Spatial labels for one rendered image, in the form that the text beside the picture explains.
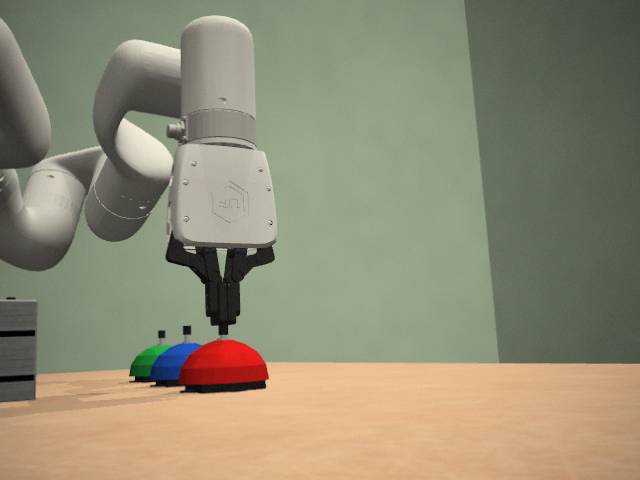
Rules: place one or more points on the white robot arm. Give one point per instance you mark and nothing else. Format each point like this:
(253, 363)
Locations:
(214, 74)

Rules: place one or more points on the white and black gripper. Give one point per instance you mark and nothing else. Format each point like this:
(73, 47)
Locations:
(225, 202)

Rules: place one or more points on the blue bell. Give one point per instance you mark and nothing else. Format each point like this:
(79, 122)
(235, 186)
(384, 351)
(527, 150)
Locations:
(166, 368)

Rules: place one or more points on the red bell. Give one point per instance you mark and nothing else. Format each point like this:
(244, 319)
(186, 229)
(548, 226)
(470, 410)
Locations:
(209, 368)

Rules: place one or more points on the green dome-shaped bell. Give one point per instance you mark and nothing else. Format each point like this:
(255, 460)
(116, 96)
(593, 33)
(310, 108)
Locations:
(141, 366)

